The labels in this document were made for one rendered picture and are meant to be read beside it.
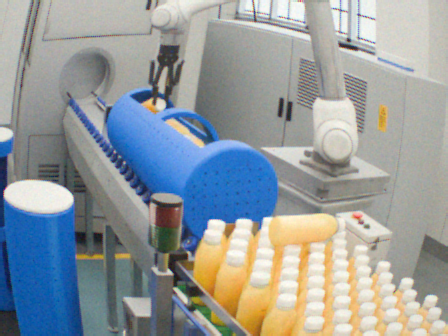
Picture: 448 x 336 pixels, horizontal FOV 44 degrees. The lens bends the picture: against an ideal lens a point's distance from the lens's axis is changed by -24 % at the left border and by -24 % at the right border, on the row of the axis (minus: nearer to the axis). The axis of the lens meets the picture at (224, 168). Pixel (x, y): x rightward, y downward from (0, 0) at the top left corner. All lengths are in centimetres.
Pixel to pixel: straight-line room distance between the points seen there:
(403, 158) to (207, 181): 173
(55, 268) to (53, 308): 16
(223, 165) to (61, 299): 67
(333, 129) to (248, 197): 36
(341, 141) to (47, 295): 108
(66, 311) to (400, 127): 209
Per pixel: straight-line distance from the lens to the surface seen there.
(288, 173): 242
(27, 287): 193
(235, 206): 191
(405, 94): 331
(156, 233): 131
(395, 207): 347
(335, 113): 212
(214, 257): 161
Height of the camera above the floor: 168
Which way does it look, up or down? 16 degrees down
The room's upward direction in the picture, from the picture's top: 7 degrees clockwise
